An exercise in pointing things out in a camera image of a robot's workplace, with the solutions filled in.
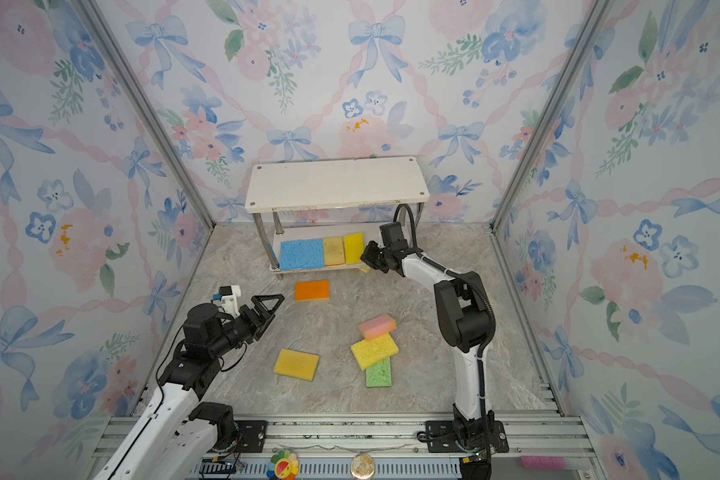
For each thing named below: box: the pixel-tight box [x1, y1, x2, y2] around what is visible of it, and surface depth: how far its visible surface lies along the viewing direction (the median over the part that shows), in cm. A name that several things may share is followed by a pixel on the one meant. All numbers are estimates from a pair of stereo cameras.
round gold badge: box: [350, 452, 376, 480], surface depth 72 cm
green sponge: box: [365, 357, 392, 388], surface depth 84 cm
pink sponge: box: [358, 314, 397, 340], surface depth 90 cm
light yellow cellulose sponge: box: [351, 333, 399, 371], surface depth 87 cm
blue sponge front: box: [292, 238, 325, 270], surface depth 103 cm
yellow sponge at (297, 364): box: [273, 348, 320, 382], surface depth 86 cm
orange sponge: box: [295, 280, 330, 301], surface depth 103 cm
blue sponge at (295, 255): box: [280, 239, 311, 271], surface depth 105 cm
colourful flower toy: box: [267, 450, 299, 480], surface depth 70 cm
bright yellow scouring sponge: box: [344, 232, 365, 264], surface depth 105 cm
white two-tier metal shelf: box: [245, 156, 430, 274], surface depth 89 cm
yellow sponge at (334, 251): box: [323, 237, 345, 266], surface depth 103 cm
